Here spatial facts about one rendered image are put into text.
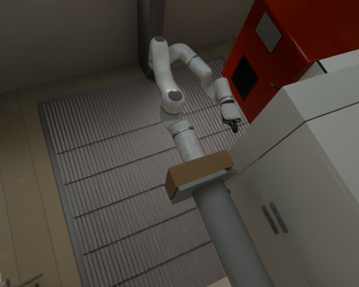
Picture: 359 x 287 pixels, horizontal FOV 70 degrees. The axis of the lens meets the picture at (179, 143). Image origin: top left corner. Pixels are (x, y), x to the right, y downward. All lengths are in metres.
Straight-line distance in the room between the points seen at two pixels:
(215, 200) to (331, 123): 0.53
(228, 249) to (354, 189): 0.51
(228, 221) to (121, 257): 2.43
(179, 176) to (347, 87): 0.71
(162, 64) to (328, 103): 0.86
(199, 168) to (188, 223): 2.45
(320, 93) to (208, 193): 0.58
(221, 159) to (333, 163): 0.41
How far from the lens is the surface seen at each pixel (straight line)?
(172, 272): 3.44
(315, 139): 0.94
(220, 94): 1.48
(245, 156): 1.32
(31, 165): 3.93
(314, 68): 1.73
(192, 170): 1.05
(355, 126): 1.06
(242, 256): 1.13
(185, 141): 1.21
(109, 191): 3.53
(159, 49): 1.50
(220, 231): 1.13
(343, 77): 1.16
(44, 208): 3.72
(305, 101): 0.99
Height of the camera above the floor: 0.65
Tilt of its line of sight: 18 degrees up
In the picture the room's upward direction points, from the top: 24 degrees counter-clockwise
